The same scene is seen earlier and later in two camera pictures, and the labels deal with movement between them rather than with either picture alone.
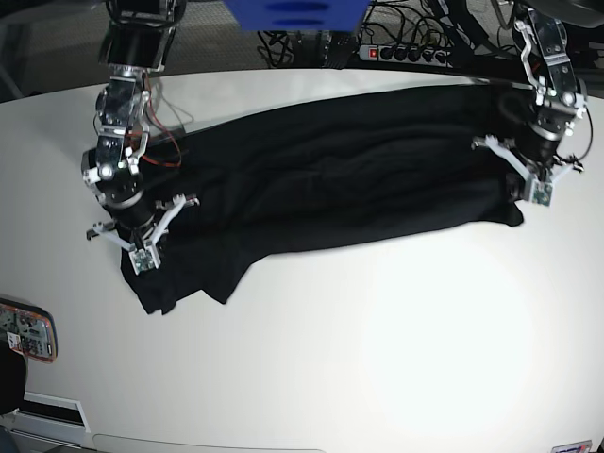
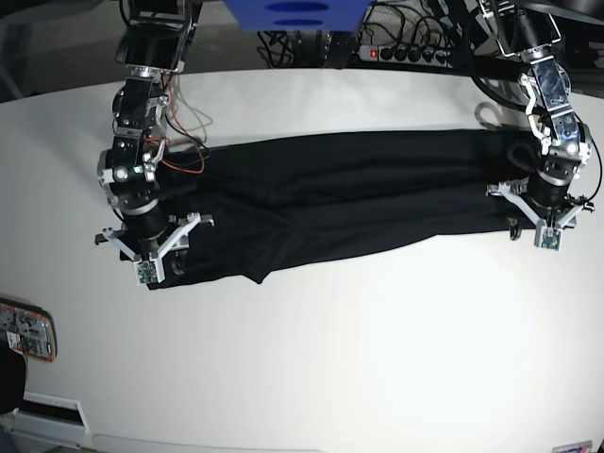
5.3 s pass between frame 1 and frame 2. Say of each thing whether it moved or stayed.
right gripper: moved
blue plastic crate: stayed
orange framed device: stayed
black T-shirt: moved
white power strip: stayed
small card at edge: stayed
